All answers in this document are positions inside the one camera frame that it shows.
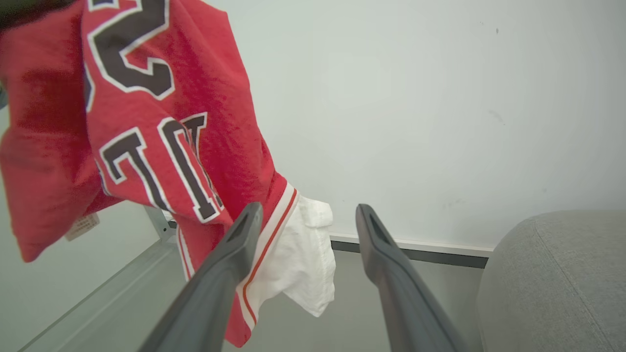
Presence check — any dark grey wall baseboard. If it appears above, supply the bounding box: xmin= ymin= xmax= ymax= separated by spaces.
xmin=330 ymin=234 xmax=493 ymax=269

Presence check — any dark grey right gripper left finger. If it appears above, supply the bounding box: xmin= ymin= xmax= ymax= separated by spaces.
xmin=138 ymin=202 xmax=264 ymax=352

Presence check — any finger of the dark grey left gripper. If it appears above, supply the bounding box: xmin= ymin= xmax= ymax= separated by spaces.
xmin=0 ymin=0 xmax=75 ymax=29

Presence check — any white cloth garment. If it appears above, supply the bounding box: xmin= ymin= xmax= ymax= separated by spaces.
xmin=236 ymin=195 xmax=337 ymax=329

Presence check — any white metal frame bracket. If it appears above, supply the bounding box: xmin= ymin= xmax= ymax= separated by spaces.
xmin=144 ymin=205 xmax=178 ymax=243

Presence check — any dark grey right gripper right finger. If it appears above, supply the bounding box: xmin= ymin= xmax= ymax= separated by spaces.
xmin=355 ymin=204 xmax=471 ymax=352

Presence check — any red jersey with black letters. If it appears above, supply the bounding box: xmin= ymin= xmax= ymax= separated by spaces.
xmin=0 ymin=0 xmax=299 ymax=348

